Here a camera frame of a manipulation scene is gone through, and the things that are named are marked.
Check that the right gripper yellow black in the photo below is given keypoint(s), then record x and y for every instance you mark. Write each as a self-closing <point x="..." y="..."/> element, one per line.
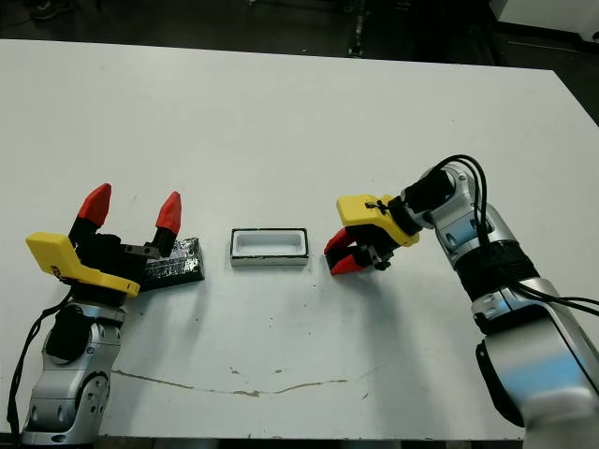
<point x="369" y="212"/>

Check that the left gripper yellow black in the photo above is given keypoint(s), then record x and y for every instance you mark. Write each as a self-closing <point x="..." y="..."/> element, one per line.
<point x="93" y="276"/>

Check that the black taped box lid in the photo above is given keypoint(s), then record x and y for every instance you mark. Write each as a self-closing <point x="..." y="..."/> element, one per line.
<point x="182" y="266"/>

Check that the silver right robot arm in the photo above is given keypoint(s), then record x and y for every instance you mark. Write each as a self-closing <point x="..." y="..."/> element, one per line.
<point x="515" y="299"/>

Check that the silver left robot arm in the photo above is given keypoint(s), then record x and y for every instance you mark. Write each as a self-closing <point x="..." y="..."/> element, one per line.
<point x="70" y="388"/>

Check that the black wheeled stand leg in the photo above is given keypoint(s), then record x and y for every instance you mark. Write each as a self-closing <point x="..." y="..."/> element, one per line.
<point x="358" y="35"/>

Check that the white cabinet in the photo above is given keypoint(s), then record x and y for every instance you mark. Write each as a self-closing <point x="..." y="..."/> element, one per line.
<point x="547" y="16"/>

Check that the camera box base white insert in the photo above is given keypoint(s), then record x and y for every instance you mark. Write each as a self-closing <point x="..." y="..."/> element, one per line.
<point x="269" y="262"/>

